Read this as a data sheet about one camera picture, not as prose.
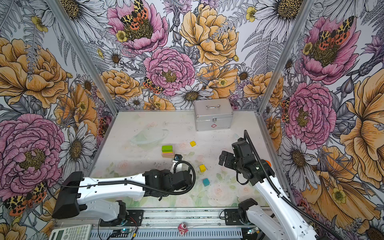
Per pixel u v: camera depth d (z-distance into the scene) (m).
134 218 0.73
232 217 0.74
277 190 0.44
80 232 0.69
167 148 0.99
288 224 0.40
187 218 0.76
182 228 0.68
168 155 0.99
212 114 1.03
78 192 0.41
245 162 0.54
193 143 1.03
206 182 0.84
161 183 0.54
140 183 0.48
